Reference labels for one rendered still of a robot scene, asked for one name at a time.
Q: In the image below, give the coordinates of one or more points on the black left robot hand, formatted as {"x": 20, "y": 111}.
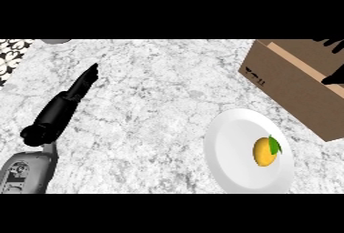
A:
{"x": 56, "y": 112}

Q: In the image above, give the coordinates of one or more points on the white round plate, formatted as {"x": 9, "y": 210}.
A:
{"x": 236, "y": 145}

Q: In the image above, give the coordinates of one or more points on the brown cardboard box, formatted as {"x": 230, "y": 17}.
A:
{"x": 296, "y": 85}

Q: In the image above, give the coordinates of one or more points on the grey round object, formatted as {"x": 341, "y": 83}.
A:
{"x": 56, "y": 41}

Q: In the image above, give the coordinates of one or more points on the black and white patterned cloth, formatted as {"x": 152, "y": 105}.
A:
{"x": 9, "y": 57}

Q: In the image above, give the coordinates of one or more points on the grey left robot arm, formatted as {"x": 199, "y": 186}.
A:
{"x": 26, "y": 174}

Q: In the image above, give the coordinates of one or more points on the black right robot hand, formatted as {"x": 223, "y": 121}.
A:
{"x": 335, "y": 77}

